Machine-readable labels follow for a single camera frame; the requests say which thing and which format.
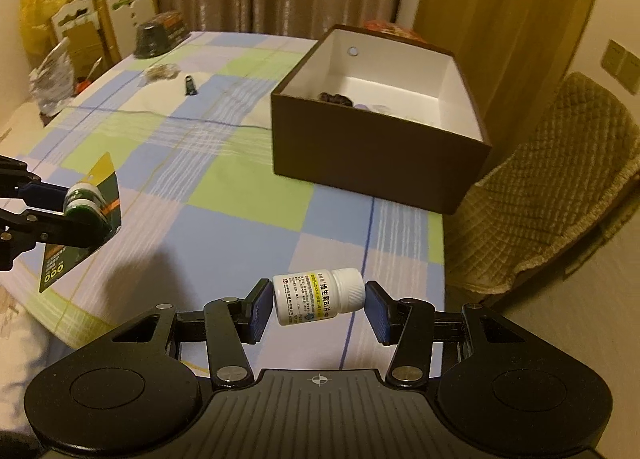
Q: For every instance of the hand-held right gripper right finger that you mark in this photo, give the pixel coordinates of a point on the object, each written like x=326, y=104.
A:
x=376, y=311

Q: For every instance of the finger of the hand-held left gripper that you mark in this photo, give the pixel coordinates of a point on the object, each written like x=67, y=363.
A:
x=42, y=191
x=60, y=231

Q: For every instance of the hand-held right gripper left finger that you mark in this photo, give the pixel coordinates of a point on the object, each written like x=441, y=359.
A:
x=262, y=309

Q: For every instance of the green card with small jars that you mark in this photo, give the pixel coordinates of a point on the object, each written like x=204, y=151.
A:
x=82, y=195

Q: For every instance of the white pill bottle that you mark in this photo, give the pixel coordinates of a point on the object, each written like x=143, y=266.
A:
x=310, y=296

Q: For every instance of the brown cardboard box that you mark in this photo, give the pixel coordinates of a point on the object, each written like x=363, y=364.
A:
x=360, y=154

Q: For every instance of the desktop with checked tablecloth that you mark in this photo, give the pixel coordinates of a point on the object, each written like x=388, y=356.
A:
x=225, y=219

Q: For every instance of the clear plastic bag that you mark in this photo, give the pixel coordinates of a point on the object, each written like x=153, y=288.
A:
x=52, y=79

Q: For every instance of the plain cardboard carton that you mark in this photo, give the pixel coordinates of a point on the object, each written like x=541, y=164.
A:
x=87, y=49

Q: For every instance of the clear bag of brown snacks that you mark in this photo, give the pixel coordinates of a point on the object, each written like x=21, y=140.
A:
x=161, y=72

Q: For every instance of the white carved wooden panel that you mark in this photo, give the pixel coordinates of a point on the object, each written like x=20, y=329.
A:
x=125, y=19
x=72, y=19

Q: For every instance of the yellow plastic bag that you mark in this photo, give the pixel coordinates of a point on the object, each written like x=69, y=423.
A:
x=40, y=14

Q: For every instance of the small black clip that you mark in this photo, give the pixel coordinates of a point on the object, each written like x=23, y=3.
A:
x=190, y=86

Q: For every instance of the black bowl container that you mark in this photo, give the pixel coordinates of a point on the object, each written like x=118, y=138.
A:
x=157, y=36

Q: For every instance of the clear plastic packet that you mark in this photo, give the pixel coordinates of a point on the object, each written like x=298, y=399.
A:
x=375, y=108

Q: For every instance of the dark brown snack bag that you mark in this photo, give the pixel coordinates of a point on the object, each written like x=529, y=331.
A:
x=336, y=98

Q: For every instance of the chair with quilted beige cover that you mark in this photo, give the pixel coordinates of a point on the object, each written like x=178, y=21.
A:
x=550, y=179

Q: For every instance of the red printed package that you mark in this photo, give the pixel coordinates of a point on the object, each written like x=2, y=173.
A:
x=395, y=30

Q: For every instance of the wall switch plate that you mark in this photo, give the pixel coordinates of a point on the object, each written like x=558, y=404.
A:
x=620, y=66

